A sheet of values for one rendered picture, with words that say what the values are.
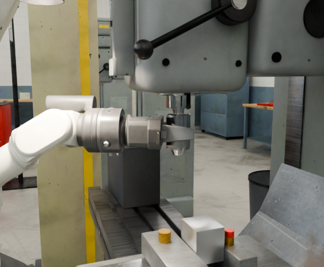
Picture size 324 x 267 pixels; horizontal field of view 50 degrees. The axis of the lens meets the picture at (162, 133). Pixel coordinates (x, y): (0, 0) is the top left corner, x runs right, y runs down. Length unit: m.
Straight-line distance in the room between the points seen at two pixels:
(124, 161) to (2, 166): 0.42
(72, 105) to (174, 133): 0.21
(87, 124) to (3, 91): 9.03
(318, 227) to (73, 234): 1.95
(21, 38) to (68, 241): 7.61
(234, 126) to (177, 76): 7.50
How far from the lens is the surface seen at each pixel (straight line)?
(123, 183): 1.07
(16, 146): 0.70
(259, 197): 2.58
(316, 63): 0.69
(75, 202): 2.50
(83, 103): 0.71
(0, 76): 9.70
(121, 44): 0.63
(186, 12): 0.59
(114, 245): 0.88
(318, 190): 0.91
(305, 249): 0.88
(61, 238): 2.59
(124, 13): 0.64
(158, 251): 0.60
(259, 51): 0.63
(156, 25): 0.57
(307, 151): 0.95
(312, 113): 0.93
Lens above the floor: 1.33
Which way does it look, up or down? 9 degrees down
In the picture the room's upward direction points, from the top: straight up
